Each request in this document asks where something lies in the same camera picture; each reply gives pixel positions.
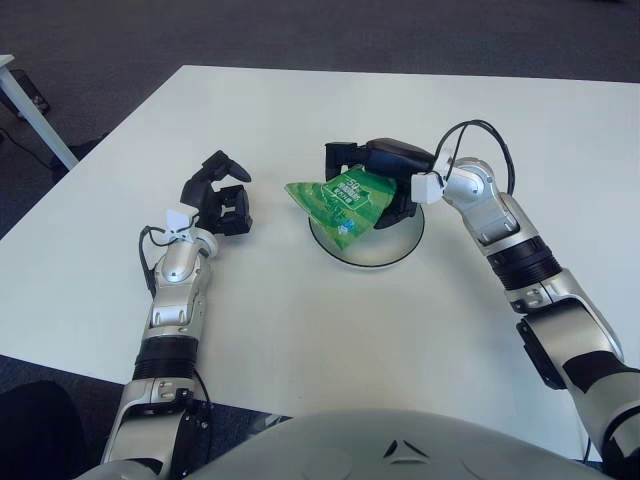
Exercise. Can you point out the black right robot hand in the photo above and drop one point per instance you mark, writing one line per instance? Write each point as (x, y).
(395, 157)

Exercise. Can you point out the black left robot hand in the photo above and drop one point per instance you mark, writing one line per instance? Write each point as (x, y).
(232, 212)

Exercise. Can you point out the green potato chip bag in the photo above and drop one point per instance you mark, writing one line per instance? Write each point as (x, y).
(345, 205)

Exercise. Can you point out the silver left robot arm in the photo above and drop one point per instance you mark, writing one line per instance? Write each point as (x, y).
(175, 300)

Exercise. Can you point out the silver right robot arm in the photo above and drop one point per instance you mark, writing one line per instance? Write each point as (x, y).
(540, 280)

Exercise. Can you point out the white plate with black rim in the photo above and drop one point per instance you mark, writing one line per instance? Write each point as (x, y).
(390, 250)

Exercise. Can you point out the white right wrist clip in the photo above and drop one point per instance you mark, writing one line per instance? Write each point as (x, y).
(427, 187)

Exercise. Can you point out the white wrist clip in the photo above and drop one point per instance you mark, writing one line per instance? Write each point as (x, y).
(180, 222)
(427, 187)

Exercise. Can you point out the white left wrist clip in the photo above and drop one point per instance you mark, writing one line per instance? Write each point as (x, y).
(180, 222)

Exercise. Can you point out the white desk leg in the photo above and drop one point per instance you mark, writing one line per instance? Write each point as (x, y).
(37, 120)

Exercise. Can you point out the black box on floor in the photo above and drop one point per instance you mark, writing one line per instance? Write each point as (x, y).
(32, 92)

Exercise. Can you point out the grey robot torso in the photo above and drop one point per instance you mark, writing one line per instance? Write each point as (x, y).
(390, 450)

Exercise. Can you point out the dark bulky seat shape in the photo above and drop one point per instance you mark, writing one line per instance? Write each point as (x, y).
(35, 430)

